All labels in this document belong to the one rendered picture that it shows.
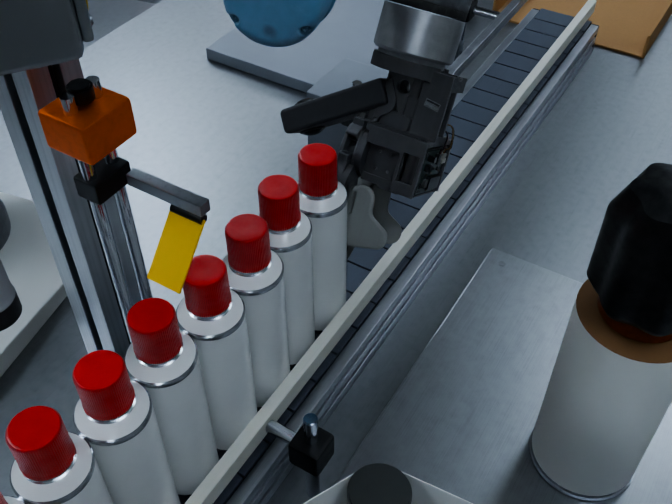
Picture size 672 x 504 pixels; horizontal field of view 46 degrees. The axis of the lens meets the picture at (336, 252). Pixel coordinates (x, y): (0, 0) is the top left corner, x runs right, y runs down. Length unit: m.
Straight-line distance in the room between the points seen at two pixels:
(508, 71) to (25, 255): 0.69
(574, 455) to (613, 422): 0.06
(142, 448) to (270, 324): 0.15
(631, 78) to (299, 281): 0.78
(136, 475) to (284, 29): 0.33
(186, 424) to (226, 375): 0.05
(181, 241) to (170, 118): 0.62
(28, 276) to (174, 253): 0.40
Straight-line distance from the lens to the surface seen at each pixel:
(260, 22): 0.60
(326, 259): 0.71
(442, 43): 0.71
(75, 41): 0.40
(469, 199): 0.94
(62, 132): 0.54
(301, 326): 0.72
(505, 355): 0.78
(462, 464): 0.71
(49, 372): 0.87
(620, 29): 1.43
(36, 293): 0.92
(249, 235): 0.59
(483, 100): 1.11
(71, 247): 0.67
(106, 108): 0.54
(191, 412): 0.60
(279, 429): 0.68
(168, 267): 0.56
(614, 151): 1.15
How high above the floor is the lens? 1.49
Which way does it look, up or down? 45 degrees down
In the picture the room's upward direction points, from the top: straight up
